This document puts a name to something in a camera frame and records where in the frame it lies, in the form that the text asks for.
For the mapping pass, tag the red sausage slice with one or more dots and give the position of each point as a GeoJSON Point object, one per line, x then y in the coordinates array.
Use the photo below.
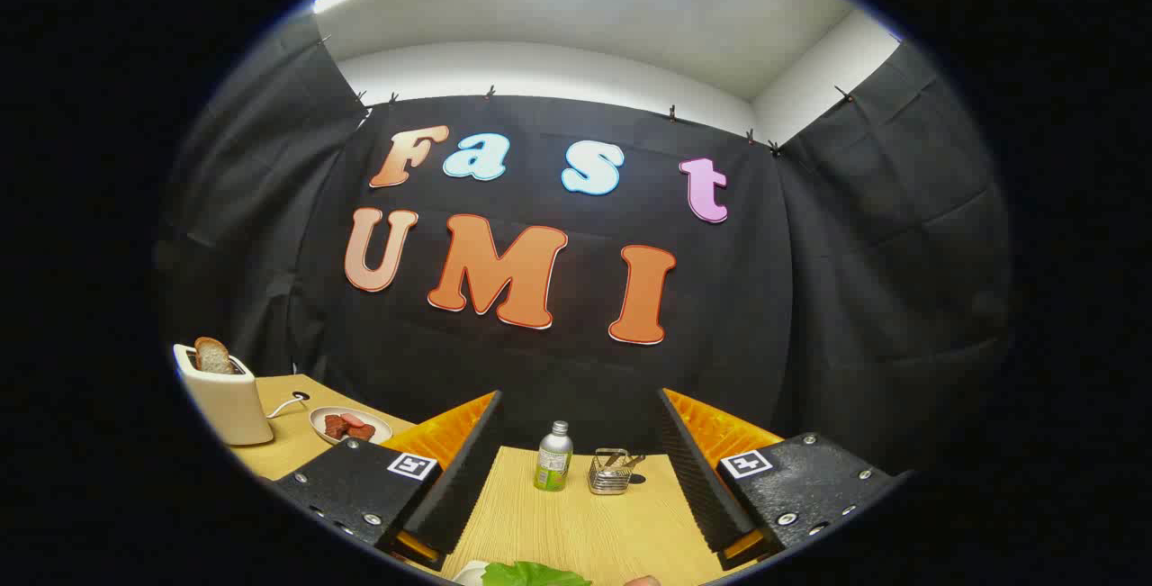
{"type": "Point", "coordinates": [351, 419]}

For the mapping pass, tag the silver bottle with green label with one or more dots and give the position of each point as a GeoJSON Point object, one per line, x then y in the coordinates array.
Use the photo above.
{"type": "Point", "coordinates": [553, 464]}

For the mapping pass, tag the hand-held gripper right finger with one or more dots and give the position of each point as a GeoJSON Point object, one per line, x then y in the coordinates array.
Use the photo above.
{"type": "Point", "coordinates": [697, 487]}

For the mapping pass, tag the glossy white oval dish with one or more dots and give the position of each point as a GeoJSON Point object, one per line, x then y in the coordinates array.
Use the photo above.
{"type": "Point", "coordinates": [470, 576]}

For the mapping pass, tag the white toaster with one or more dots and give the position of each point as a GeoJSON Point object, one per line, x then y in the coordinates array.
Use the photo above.
{"type": "Point", "coordinates": [225, 406]}

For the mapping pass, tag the green lettuce leaf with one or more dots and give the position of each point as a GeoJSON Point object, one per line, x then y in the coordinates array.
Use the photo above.
{"type": "Point", "coordinates": [531, 576]}

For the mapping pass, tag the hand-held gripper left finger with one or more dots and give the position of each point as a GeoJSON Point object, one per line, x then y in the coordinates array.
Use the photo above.
{"type": "Point", "coordinates": [463, 487]}

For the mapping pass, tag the round white plate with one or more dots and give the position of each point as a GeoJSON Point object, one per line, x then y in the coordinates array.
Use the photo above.
{"type": "Point", "coordinates": [382, 429]}

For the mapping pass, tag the brown meat piece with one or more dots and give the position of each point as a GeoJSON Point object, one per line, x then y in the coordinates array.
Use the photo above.
{"type": "Point", "coordinates": [334, 427]}
{"type": "Point", "coordinates": [362, 432]}

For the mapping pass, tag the toasted bread slice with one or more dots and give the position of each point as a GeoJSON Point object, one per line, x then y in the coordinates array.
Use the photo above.
{"type": "Point", "coordinates": [214, 356]}

